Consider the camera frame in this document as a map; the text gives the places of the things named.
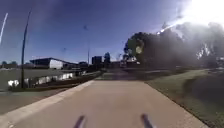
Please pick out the small dark tree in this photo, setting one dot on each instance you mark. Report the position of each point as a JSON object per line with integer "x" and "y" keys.
{"x": 106, "y": 57}

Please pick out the grey concrete path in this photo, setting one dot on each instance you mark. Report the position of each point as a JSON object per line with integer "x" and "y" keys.
{"x": 110, "y": 103}

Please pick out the group of large trees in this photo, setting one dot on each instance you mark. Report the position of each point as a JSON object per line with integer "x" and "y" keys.
{"x": 166, "y": 46}

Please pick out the grass verge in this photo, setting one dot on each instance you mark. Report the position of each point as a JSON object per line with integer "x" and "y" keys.
{"x": 173, "y": 87}

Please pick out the robot's own part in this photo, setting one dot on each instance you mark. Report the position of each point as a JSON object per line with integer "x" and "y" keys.
{"x": 79, "y": 122}
{"x": 146, "y": 121}

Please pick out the low white fence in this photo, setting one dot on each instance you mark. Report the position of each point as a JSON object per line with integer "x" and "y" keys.
{"x": 40, "y": 80}

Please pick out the dark curved lamp pole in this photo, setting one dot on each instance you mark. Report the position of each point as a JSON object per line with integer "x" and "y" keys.
{"x": 23, "y": 56}

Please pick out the bare dirt strip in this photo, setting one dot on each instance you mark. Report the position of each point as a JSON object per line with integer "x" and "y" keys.
{"x": 20, "y": 98}

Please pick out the low building with white wall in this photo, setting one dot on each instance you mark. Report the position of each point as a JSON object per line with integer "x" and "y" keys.
{"x": 50, "y": 63}

